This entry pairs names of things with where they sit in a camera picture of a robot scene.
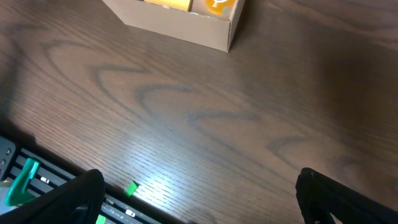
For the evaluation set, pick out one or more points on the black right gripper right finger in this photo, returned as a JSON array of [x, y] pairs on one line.
[[322, 199]]

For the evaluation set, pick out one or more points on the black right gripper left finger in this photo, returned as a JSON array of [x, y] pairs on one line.
[[77, 201]]

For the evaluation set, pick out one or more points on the brown cardboard box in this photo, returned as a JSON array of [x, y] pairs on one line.
[[200, 29]]

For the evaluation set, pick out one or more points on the yellow clear tape roll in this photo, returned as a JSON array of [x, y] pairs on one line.
[[219, 7]]

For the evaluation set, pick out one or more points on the yellow sticky note pad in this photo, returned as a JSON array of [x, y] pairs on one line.
[[183, 5]]

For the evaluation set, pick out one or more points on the small green clip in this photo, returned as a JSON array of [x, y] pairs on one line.
[[131, 188]]

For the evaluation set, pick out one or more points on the green clamp handle right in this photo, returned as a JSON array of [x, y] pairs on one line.
[[100, 219]]

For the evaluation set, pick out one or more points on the green clamp handle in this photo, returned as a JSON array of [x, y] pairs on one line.
[[18, 194], [100, 219]]

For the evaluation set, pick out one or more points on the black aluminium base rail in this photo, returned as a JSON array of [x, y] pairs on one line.
[[50, 176]]

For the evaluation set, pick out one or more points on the green clamp handle left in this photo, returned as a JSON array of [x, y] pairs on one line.
[[18, 194]]

